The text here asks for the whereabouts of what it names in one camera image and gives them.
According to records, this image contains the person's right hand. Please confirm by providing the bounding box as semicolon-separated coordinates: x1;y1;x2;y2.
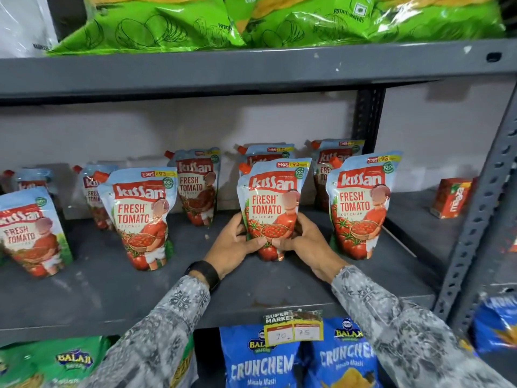
271;213;349;283

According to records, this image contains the person's left hand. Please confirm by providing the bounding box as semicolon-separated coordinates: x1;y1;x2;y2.
204;213;267;279

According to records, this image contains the tomato ketchup pouch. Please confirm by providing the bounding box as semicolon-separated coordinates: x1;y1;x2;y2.
237;158;312;262

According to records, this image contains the person's right forearm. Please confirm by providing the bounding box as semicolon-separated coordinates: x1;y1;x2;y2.
331;265;517;388

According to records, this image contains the person's left forearm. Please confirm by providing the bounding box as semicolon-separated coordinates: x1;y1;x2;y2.
80;275;211;388

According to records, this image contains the black wristwatch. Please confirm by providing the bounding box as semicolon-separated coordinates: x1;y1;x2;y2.
184;260;221;294

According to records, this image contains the yellow shelf price tag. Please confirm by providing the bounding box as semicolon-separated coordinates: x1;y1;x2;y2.
263;310;324;343

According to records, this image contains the blue chips bag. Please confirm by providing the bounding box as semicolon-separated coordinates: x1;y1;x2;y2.
219;324;303;388
305;317;382;388
472;294;517;354

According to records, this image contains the row of ketchup pouches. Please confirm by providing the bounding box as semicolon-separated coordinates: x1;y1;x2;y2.
0;139;403;278

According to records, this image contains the green yellow snack bag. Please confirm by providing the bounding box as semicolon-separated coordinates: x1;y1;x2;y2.
170;334;199;388

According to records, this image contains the red juice carton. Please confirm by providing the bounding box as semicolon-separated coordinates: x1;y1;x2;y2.
430;178;473;219

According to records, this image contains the grey metal shelving rack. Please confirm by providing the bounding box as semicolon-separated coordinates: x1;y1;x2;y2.
0;38;517;348
382;82;517;384

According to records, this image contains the green potato wafers bag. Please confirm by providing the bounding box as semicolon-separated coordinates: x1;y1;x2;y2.
225;0;378;49
361;0;506;44
48;0;246;56

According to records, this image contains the white plastic bag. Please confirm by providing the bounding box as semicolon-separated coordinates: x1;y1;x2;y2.
0;0;60;58

